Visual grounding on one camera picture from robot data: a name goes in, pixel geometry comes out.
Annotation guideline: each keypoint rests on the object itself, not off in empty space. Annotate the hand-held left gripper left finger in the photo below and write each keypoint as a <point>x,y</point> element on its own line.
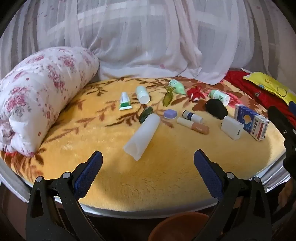
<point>89,171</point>

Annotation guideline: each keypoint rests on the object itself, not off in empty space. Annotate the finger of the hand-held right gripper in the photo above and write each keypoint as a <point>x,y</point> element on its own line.
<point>281,120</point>

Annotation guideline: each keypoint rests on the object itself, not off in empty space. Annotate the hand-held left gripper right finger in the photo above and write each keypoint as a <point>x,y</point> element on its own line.
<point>208,169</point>

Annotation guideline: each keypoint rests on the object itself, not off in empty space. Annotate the red white carton box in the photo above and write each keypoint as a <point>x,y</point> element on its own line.
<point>260,127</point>

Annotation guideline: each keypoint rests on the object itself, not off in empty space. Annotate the blue carton box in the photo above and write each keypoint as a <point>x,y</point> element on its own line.
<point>245,115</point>

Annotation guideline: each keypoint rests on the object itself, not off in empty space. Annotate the pink white cosmetic tube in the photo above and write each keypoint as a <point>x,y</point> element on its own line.
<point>196,127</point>

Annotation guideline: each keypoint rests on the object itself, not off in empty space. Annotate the white rectangular box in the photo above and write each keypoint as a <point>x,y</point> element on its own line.
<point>231,127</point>

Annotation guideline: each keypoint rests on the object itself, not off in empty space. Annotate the white blue lip balm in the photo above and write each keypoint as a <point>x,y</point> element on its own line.
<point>192,115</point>

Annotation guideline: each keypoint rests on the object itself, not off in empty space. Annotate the black cloth pouch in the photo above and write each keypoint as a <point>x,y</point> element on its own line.
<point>216,107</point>

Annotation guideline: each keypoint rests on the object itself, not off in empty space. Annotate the translucent white plastic tube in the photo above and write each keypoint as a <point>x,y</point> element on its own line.
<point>143,136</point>

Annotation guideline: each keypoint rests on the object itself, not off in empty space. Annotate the small purple case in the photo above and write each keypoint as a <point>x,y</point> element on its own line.
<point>170,114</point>

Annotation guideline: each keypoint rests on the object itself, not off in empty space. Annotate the orange plastic bin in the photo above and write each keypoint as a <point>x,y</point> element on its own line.
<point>175,228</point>

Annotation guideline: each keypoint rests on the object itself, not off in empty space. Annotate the green white toothpaste tube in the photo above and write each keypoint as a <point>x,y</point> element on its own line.
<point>124,102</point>

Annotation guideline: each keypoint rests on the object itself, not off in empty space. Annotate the dark green small tube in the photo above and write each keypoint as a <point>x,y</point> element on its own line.
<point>145,113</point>

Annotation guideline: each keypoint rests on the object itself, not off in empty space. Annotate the white plastic bottle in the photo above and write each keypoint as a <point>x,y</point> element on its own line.
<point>142,93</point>

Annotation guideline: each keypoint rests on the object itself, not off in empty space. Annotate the red cloth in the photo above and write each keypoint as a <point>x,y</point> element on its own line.
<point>261,95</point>

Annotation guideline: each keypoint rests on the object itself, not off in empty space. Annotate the yellow pillow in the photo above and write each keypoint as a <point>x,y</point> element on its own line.
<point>270,84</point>

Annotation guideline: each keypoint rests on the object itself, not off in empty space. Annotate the yellow floral plush blanket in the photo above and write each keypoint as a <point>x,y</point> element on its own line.
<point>150,185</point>

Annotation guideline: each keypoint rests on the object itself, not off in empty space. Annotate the green bottle with white cap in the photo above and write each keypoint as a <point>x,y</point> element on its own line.
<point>218,96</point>

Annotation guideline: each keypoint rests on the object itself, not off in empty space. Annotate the red knot ornament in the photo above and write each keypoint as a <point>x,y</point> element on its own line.
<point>193,93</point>

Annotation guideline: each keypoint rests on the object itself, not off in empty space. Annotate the green hair claw clip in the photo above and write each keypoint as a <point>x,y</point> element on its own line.
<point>167,98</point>

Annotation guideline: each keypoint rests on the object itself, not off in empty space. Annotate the light green cone bottle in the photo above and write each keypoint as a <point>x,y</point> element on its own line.
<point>177,87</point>

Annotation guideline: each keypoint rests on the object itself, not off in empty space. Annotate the pink floral rolled quilt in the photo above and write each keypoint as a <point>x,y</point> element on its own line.
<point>41,92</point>

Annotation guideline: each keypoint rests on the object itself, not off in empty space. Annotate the white sheer curtain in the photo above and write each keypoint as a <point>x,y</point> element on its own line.
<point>148,34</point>

